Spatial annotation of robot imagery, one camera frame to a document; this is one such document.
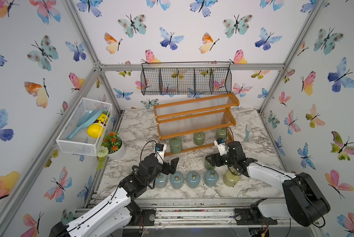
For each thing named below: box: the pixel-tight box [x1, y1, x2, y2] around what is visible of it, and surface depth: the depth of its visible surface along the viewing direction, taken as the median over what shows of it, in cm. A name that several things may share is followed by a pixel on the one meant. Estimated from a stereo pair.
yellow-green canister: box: [222, 168, 241, 188], surface depth 81 cm
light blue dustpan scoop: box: [67, 107, 104, 140], surface depth 70 cm
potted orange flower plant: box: [96, 131, 126, 171], surface depth 86 cm
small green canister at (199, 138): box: [193, 131, 206, 146], surface depth 97 cm
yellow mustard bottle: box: [87, 113, 110, 139], surface depth 71 cm
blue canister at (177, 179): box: [169, 171, 185, 190], surface depth 81 cm
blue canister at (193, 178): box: [186, 170, 201, 189], surface depth 81 cm
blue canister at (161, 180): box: [155, 172, 169, 189], surface depth 81 cm
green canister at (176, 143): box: [169, 136, 183, 155], surface depth 93 cm
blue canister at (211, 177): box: [204, 169, 220, 188], surface depth 82 cm
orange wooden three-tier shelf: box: [153, 92, 240, 158], surface depth 95 cm
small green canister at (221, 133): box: [215, 127, 227, 140], surface depth 101 cm
